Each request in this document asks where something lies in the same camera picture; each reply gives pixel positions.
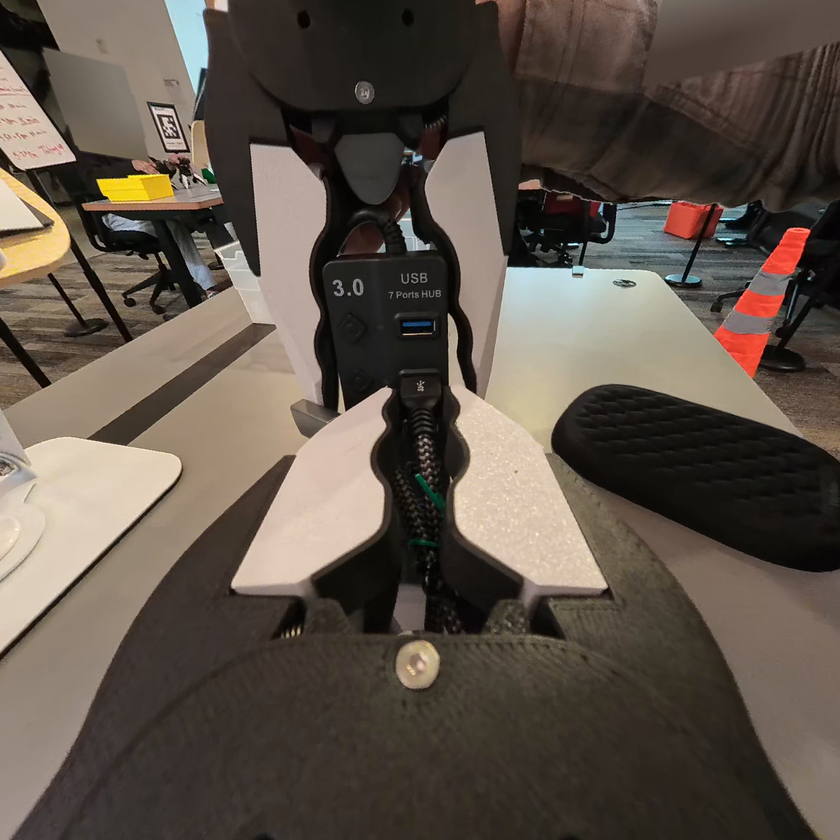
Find orange plastic bin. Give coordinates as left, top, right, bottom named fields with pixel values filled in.
left=663, top=201, right=724, bottom=241

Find black usb hub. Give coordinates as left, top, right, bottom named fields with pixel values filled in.
left=321, top=250, right=455, bottom=414

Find person's right hand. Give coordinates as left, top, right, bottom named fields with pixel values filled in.
left=284, top=112, right=454, bottom=174

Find clear plastic bin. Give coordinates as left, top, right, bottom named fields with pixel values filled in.
left=217, top=239, right=277, bottom=326

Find black hub cable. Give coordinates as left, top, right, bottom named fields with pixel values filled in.
left=339, top=210, right=410, bottom=261

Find yellow plastic bin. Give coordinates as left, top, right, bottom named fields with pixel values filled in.
left=96, top=174, right=175, bottom=203

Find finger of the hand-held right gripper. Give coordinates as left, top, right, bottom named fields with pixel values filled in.
left=250, top=140, right=345, bottom=410
left=418, top=129, right=510, bottom=397

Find black wrist rest pad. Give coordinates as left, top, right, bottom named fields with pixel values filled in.
left=552, top=384, right=840, bottom=573

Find wooden work table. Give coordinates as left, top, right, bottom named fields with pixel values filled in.
left=82, top=184, right=227, bottom=313

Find person's right forearm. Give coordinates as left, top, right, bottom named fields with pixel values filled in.
left=512, top=0, right=840, bottom=214

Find white easel board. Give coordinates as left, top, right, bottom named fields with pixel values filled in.
left=0, top=50, right=77, bottom=172

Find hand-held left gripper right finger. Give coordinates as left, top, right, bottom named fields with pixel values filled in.
left=440, top=385, right=610, bottom=634

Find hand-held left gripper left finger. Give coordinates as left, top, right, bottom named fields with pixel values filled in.
left=231, top=388, right=403, bottom=634

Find white stand base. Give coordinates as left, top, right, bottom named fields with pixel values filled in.
left=0, top=410, right=183, bottom=655

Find dark braided usb cable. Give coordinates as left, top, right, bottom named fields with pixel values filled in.
left=392, top=371, right=466, bottom=637

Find red office chair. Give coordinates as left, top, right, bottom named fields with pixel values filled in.
left=523, top=184, right=618, bottom=267

